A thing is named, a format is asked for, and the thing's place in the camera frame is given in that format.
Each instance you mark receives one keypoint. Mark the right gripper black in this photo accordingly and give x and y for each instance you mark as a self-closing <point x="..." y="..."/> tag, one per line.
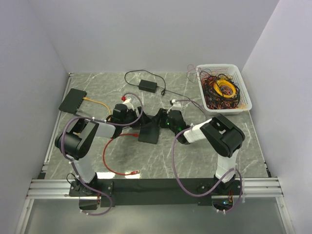
<point x="162" y="113"/>

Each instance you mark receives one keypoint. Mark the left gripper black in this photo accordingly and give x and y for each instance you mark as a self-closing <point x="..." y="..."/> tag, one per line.
<point x="143" y="120"/>

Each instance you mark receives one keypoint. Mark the black box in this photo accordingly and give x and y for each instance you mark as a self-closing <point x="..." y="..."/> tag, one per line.
<point x="149" y="133"/>

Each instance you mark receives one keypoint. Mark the black network switch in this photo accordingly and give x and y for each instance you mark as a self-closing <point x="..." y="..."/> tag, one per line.
<point x="72" y="101"/>

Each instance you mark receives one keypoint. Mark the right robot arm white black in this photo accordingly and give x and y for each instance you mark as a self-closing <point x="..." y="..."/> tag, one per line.
<point x="223" y="135"/>

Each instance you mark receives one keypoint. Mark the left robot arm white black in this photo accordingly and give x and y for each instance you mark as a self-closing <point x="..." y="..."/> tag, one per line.
<point x="77" y="139"/>

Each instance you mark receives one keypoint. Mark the black power adapter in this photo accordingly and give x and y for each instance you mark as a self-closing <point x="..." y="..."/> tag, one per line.
<point x="147" y="86"/>

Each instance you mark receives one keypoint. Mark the white plastic basket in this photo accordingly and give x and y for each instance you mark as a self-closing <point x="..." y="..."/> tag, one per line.
<point x="222" y="89"/>

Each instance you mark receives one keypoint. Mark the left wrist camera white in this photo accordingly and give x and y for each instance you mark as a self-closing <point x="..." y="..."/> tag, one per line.
<point x="128" y="103"/>

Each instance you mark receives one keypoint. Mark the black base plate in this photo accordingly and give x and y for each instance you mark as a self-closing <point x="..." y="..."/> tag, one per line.
<point x="154" y="191"/>

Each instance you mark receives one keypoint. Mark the aluminium rail frame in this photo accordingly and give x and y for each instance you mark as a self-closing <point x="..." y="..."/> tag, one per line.
<point x="59" y="188"/>

